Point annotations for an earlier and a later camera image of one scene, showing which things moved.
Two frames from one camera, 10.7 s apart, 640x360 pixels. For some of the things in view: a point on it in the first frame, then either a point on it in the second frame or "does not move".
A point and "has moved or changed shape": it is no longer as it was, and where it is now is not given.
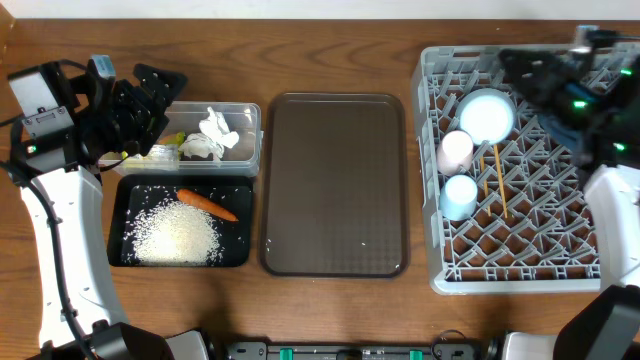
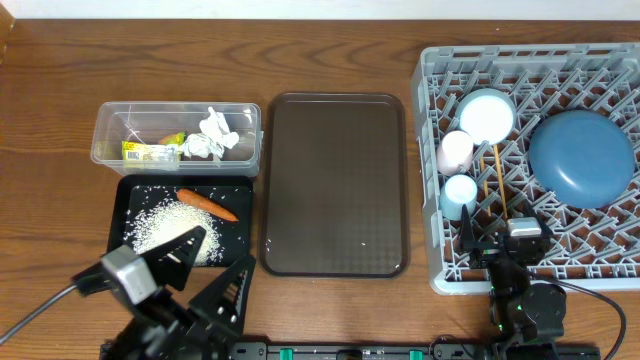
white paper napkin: [202, 145] does not move
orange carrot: [207, 205] does not move
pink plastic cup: [454, 151] does not move
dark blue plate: [560, 131] has moved or changed shape
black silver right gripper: [548, 75] to [467, 239]
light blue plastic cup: [458, 198] does not move
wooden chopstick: [501, 179] does not move
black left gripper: [149, 116] to [151, 324]
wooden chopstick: [485, 184] does not move
